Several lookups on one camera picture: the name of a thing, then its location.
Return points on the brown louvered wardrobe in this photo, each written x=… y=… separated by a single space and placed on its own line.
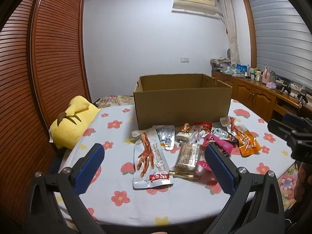
x=42 y=69

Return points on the white wall air conditioner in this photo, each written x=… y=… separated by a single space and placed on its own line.
x=203 y=6

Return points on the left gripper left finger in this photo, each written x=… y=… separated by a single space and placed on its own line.
x=70 y=183

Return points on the blue box on cabinet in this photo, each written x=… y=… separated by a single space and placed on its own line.
x=241 y=68

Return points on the silver blue-print snack pouch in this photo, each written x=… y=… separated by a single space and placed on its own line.
x=166 y=134

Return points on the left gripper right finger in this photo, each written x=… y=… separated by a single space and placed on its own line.
x=255 y=203

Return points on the brown cardboard box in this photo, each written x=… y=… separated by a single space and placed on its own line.
x=176 y=99

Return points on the wooden sideboard cabinet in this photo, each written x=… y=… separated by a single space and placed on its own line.
x=266 y=103

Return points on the folded clothes pile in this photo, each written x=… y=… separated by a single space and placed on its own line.
x=219 y=63

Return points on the red white snack packet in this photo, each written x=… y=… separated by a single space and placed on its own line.
x=199 y=131

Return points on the copper foil snack packet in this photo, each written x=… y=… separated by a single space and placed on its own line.
x=183 y=133

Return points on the yellow Pikachu plush toy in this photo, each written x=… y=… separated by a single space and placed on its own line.
x=70 y=125

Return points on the beige curtain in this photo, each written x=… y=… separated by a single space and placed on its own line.
x=230 y=23

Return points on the white chicken feet snack pack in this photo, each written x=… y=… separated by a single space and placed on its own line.
x=151 y=167

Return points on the person's right hand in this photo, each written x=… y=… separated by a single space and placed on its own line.
x=304 y=179

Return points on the white duck gizzard pouch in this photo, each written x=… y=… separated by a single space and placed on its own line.
x=223 y=135

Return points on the grey window blind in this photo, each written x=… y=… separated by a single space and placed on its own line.
x=283 y=40

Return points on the white wall switch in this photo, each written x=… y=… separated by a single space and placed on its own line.
x=184 y=60

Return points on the small black tripod gadget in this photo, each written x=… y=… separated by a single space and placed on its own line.
x=286 y=87

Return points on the pink snack packet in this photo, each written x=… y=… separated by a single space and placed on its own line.
x=224 y=147

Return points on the brown cracker bar pack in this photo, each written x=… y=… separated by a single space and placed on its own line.
x=186 y=164

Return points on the orange chicken feet snack pack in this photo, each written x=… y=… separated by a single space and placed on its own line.
x=247 y=143

